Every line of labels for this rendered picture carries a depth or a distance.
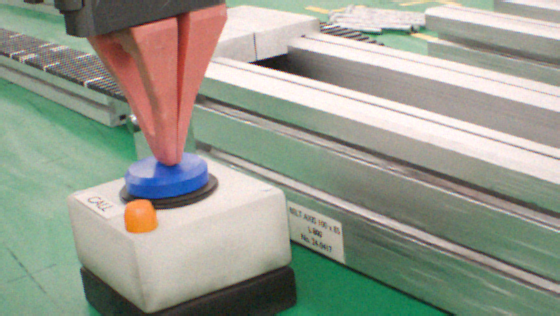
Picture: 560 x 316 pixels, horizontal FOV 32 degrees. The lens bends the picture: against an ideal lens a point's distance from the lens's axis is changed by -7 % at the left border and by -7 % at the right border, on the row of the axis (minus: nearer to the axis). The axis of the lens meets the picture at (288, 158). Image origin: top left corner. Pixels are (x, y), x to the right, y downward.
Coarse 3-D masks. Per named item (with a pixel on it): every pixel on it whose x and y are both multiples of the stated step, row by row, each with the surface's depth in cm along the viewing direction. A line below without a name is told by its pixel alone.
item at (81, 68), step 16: (0, 32) 112; (16, 32) 111; (0, 48) 103; (16, 48) 101; (32, 48) 100; (48, 48) 99; (64, 48) 98; (32, 64) 93; (48, 64) 92; (64, 64) 90; (80, 64) 89; (96, 64) 89; (80, 80) 83; (96, 80) 83; (112, 80) 82; (112, 96) 78
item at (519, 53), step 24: (504, 0) 74; (528, 0) 72; (552, 0) 72; (432, 24) 71; (456, 24) 69; (480, 24) 67; (504, 24) 65; (528, 24) 64; (552, 24) 64; (432, 48) 72; (456, 48) 69; (480, 48) 69; (504, 48) 67; (528, 48) 63; (552, 48) 62; (504, 72) 66; (528, 72) 64; (552, 72) 62
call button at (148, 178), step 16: (144, 160) 49; (192, 160) 48; (128, 176) 47; (144, 176) 47; (160, 176) 47; (176, 176) 47; (192, 176) 47; (208, 176) 48; (128, 192) 48; (144, 192) 47; (160, 192) 46; (176, 192) 47
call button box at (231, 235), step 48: (96, 192) 49; (192, 192) 47; (240, 192) 47; (96, 240) 47; (144, 240) 44; (192, 240) 45; (240, 240) 47; (288, 240) 48; (96, 288) 49; (144, 288) 44; (192, 288) 46; (240, 288) 47; (288, 288) 49
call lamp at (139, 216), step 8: (136, 200) 45; (144, 200) 45; (128, 208) 44; (136, 208) 44; (144, 208) 44; (152, 208) 44; (128, 216) 44; (136, 216) 44; (144, 216) 44; (152, 216) 44; (128, 224) 44; (136, 224) 44; (144, 224) 44; (152, 224) 44; (136, 232) 44; (144, 232) 44
